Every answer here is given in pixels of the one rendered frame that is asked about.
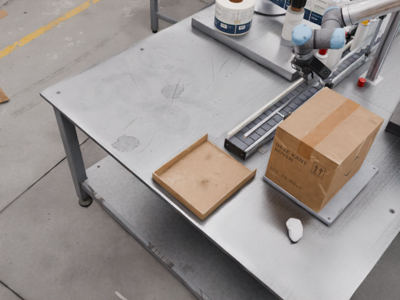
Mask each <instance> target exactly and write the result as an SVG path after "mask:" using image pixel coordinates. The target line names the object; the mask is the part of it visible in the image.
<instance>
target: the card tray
mask: <svg viewBox="0 0 400 300"><path fill-rule="evenodd" d="M256 172H257V167H256V168H255V169H254V170H253V171H251V170H250V169H248V168H247V167H245V166H244V165H243V164H241V163H240V162H239V161H237V160H236V159H234V158H233V157H231V156H230V155H229V154H227V153H226V152H224V151H223V150H222V149H220V148H219V147H218V146H216V145H215V144H213V143H212V142H210V141H209V140H208V133H206V134H205V135H203V136H202V137H200V138H199V139H198V140H196V141H195V142H194V143H192V144H191V145H189V146H188V147H187V148H185V149H184V150H182V151H181V152H180V153H178V154H177V155H176V156H174V157H173V158H172V159H170V160H169V161H167V162H166V163H165V164H163V165H162V166H160V167H159V168H158V169H156V170H155V171H153V172H152V179H153V180H155V181H156V182H157V183H158V184H159V185H160V186H162V187H163V188H164V189H165V190H166V191H167V192H169V193H170V194H171V195H173V196H174V197H175V198H176V199H177V200H178V201H180V202H181V203H182V204H183V205H184V206H186V207H187V208H188V209H189V210H191V211H192V212H193V213H194V214H195V215H197V216H198V217H199V218H200V219H201V220H204V219H205V218H206V217H207V216H209V215H210V214H211V213H212V212H213V211H214V210H215V209H216V208H218V207H219V206H220V205H221V204H222V203H223V202H224V201H226V200H227V199H228V198H229V197H230V196H232V195H233V194H234V193H235V192H236V191H237V190H238V189H240V188H241V187H242V186H243V185H244V184H245V183H246V182H247V181H249V180H250V179H251V178H252V177H254V176H255V175H256Z"/></svg>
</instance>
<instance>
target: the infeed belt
mask: <svg viewBox="0 0 400 300"><path fill-rule="evenodd" d="M382 36H383V35H381V38H382ZM381 38H378V39H377V41H376V42H375V43H374V45H373V47H374V46H375V45H376V44H377V43H379V42H380V40H381ZM368 47H369V46H366V48H365V49H364V50H360V53H358V54H353V55H352V56H351V57H349V58H348V59H347V60H346V61H344V62H343V63H342V64H341V65H339V66H338V67H337V70H336V71H335V72H334V73H332V76H331V77H328V78H327V79H325V80H322V79H321V81H323V82H325V83H327V82H328V81H329V80H330V79H334V78H335V77H336V76H338V75H339V74H340V73H341V72H343V71H344V70H345V69H346V68H348V67H349V66H350V65H351V64H353V63H354V62H355V61H356V60H357V59H359V58H360V57H361V56H363V55H364V54H365V53H366V52H367V50H368ZM349 49H350V47H349V48H347V49H346V50H344V51H343V53H342V56H341V58H340V60H341V59H342V58H344V57H345V56H346V55H348V54H349V53H350V50H349ZM307 82H308V81H307V80H305V81H304V82H302V83H301V84H300V85H299V86H297V87H296V88H294V90H292V91H291V92H289V93H288V94H287V95H285V96H284V97H283V98H282V99H280V100H279V101H277V102H276V103H275V104H274V105H272V106H271V107H270V108H269V109H267V110H266V111H264V112H263V113H262V114H260V115H259V116H258V117H257V118H255V119H254V120H252V121H251V122H250V123H249V124H247V125H246V126H245V127H244V128H242V129H241V130H240V131H238V132H237V133H235V134H234V135H233V136H232V137H230V138H229V139H228V141H229V142H230V143H232V144H233V145H234V146H236V147H238V148H239V149H240V150H242V151H244V150H246V149H247V148H248V147H250V146H251V145H252V144H253V143H254V142H256V141H257V140H258V139H259V138H261V137H262V136H263V135H265V134H266V133H267V132H268V131H269V130H271V129H272V128H273V127H274V126H275V125H277V124H278V123H279V122H281V121H282V120H283V118H282V117H281V116H279V115H275V116H274V117H273V118H272V119H271V120H269V121H268V122H266V123H265V124H264V125H263V126H261V127H260V128H259V129H258V130H257V131H255V132H254V133H253V134H252V135H250V136H249V137H248V138H246V139H245V138H244V137H243V136H244V134H246V133H247V132H248V131H250V130H251V129H252V128H253V127H255V126H256V125H257V124H258V123H260V122H261V121H263V119H265V118H266V117H268V116H269V115H270V114H271V113H273V112H274V111H275V110H277V109H278V108H279V107H281V106H282V105H283V104H284V103H286V102H287V101H288V100H290V99H291V98H292V97H293V96H295V95H296V94H297V93H299V92H300V91H301V90H303V89H304V88H305V87H306V86H308V84H307ZM323 87H324V85H322V84H321V83H319V84H318V86H317V87H311V88H310V89H308V90H307V91H306V92H305V93H303V94H302V95H301V96H300V97H299V98H297V99H296V100H294V101H293V102H292V103H291V104H290V105H288V106H287V107H286V108H285V109H283V110H282V111H281V112H280V113H282V114H283V115H287V114H288V112H289V111H290V112H293V111H294V110H296V109H297V108H298V107H299V106H300V105H302V104H303V103H304V102H305V101H307V100H308V99H309V98H310V97H312V96H313V95H314V94H315V93H317V92H318V91H319V90H320V89H321V88H323Z"/></svg>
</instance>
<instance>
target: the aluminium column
mask: <svg viewBox="0 0 400 300"><path fill-rule="evenodd" d="M399 28H400V10H399V11H396V12H392V13H391V16H390V19H389V21H388V23H387V26H386V28H385V30H384V33H383V36H382V38H381V40H380V43H379V45H378V47H377V50H376V53H375V55H374V57H373V60H372V62H371V64H370V67H369V69H368V72H367V74H366V76H365V78H367V79H369V80H371V81H375V80H376V79H377V78H378V76H379V73H380V71H381V69H382V67H383V64H384V62H385V60H386V57H387V55H388V53H389V51H390V48H391V46H392V44H393V41H394V39H395V37H396V34H397V32H398V30H399Z"/></svg>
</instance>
